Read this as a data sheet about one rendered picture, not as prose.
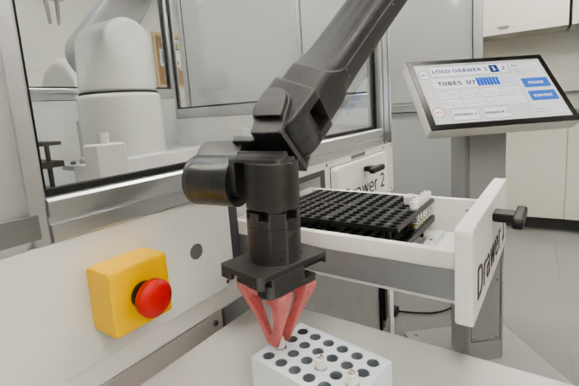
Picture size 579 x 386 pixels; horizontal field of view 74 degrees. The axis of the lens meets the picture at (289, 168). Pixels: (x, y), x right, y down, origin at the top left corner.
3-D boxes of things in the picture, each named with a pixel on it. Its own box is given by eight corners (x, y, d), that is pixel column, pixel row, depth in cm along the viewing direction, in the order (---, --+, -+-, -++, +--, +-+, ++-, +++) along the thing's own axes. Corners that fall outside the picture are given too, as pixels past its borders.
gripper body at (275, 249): (219, 280, 41) (214, 211, 40) (287, 252, 48) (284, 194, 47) (261, 298, 36) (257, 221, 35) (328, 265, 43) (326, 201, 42)
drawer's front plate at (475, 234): (505, 243, 64) (507, 177, 62) (472, 330, 41) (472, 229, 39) (494, 241, 65) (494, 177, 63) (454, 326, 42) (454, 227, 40)
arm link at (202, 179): (290, 84, 40) (316, 131, 47) (202, 90, 45) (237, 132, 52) (260, 188, 35) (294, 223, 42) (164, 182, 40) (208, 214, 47)
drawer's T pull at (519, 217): (527, 214, 52) (527, 205, 52) (522, 231, 46) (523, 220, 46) (497, 212, 54) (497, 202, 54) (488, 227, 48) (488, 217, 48)
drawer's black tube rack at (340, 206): (434, 234, 65) (434, 197, 64) (399, 276, 51) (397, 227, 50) (320, 221, 77) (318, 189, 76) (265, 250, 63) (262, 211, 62)
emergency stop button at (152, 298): (177, 308, 42) (173, 274, 41) (145, 326, 39) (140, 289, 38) (159, 302, 44) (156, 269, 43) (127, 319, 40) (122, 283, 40)
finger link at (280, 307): (238, 343, 43) (233, 262, 42) (283, 317, 48) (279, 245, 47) (281, 368, 39) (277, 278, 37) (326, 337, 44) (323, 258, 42)
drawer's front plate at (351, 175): (388, 190, 108) (387, 151, 106) (339, 218, 84) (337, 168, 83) (382, 189, 109) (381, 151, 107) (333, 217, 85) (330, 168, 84)
